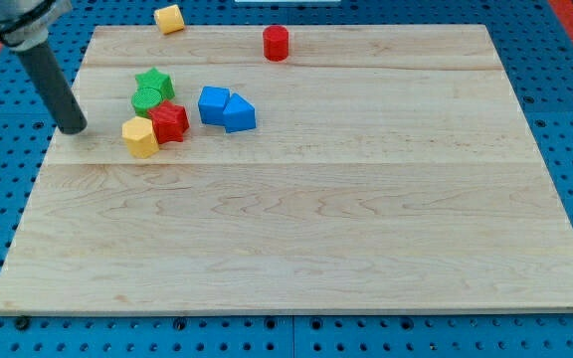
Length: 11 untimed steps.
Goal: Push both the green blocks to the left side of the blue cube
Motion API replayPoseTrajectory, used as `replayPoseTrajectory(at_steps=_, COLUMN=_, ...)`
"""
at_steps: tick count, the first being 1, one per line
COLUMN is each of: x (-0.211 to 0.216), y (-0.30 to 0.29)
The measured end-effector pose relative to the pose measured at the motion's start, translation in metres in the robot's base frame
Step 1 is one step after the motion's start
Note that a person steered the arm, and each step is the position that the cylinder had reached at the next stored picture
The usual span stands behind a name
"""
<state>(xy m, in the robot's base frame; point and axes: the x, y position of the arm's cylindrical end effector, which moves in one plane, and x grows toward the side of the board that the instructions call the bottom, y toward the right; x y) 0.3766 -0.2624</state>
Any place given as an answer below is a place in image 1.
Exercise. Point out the blue triangular block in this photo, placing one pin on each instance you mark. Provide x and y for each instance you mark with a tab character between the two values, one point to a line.
239	114

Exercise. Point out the blue cube block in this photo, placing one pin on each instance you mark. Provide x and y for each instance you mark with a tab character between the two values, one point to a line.
211	103

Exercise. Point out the green star block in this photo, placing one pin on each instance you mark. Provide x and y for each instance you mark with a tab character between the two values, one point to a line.
156	80

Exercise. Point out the red star block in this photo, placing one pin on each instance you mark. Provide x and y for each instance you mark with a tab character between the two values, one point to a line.
170	122

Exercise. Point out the red cylinder block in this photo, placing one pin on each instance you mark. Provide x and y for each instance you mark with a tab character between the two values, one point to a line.
276	43

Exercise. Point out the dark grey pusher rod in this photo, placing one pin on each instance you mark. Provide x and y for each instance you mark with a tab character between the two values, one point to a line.
44	71

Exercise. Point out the green cylinder block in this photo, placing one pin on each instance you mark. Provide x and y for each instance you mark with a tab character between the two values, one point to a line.
145	99

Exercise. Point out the yellow hexagon block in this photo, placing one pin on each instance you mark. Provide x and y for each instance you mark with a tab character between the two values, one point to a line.
139	137

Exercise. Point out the wooden board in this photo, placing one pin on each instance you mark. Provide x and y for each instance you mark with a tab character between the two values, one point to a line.
392	172

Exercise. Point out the yellow block at board edge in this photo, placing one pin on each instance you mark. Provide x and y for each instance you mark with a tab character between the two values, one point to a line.
169	19

